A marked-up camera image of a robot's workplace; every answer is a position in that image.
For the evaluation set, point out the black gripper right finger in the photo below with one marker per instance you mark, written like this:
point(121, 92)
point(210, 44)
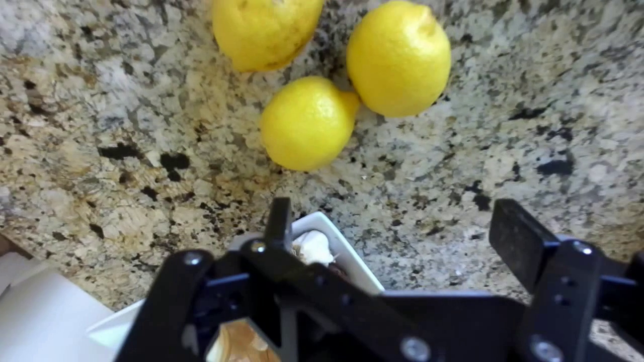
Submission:
point(571, 303)

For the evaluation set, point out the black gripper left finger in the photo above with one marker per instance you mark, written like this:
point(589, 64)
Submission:
point(268, 308)

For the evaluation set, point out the yellow lemon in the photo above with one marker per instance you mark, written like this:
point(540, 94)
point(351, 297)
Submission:
point(267, 31)
point(309, 123)
point(399, 58)

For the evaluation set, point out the white rectangular plate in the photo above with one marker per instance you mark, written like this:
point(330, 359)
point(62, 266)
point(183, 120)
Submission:
point(353, 264)

